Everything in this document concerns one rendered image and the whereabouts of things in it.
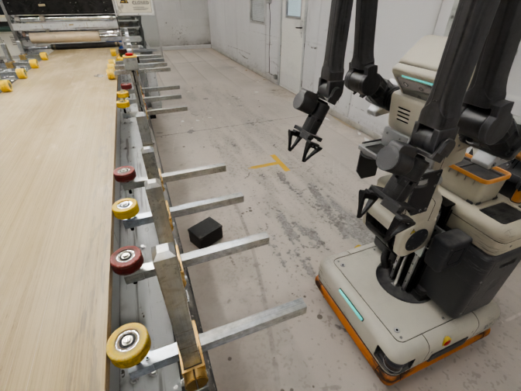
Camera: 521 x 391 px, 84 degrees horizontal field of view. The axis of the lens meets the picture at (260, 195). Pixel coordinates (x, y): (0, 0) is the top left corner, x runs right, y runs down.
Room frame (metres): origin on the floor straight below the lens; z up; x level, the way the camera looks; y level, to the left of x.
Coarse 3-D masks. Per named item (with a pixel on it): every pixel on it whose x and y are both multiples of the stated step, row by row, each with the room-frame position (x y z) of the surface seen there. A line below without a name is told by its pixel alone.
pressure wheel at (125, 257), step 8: (120, 248) 0.58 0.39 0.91; (128, 248) 0.58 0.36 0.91; (136, 248) 0.58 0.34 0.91; (112, 256) 0.55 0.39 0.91; (120, 256) 0.55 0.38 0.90; (128, 256) 0.55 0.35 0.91; (136, 256) 0.55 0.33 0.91; (112, 264) 0.52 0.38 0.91; (120, 264) 0.52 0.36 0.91; (128, 264) 0.52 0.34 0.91; (136, 264) 0.53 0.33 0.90; (120, 272) 0.51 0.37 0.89; (128, 272) 0.51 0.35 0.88
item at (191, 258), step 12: (240, 240) 0.67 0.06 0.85; (252, 240) 0.67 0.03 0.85; (264, 240) 0.68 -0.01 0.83; (192, 252) 0.62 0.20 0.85; (204, 252) 0.62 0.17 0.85; (216, 252) 0.63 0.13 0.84; (228, 252) 0.64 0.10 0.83; (144, 264) 0.58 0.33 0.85; (192, 264) 0.60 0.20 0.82; (132, 276) 0.54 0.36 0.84; (144, 276) 0.55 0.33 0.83
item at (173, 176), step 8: (192, 168) 1.13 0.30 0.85; (200, 168) 1.12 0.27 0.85; (208, 168) 1.13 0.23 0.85; (216, 168) 1.14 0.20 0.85; (224, 168) 1.15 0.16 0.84; (168, 176) 1.06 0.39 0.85; (176, 176) 1.07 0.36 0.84; (184, 176) 1.09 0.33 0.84; (192, 176) 1.10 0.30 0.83; (128, 184) 1.00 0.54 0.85; (136, 184) 1.01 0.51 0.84
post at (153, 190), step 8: (144, 184) 0.55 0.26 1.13; (152, 184) 0.54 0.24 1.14; (160, 184) 0.55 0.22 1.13; (152, 192) 0.54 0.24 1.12; (160, 192) 0.54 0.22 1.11; (152, 200) 0.54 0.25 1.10; (160, 200) 0.54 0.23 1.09; (152, 208) 0.53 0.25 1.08; (160, 208) 0.54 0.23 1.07; (152, 216) 0.53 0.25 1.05; (160, 216) 0.54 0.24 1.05; (160, 224) 0.54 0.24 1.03; (168, 224) 0.54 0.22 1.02; (160, 232) 0.54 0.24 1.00; (168, 232) 0.54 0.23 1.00; (160, 240) 0.53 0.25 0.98; (168, 240) 0.54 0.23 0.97; (184, 288) 0.54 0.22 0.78
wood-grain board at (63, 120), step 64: (64, 64) 3.24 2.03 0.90; (0, 128) 1.48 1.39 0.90; (64, 128) 1.48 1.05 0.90; (0, 192) 0.86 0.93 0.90; (64, 192) 0.86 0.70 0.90; (0, 256) 0.55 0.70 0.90; (64, 256) 0.55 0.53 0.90; (0, 320) 0.37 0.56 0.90; (64, 320) 0.37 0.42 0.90; (0, 384) 0.24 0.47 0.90; (64, 384) 0.24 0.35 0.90
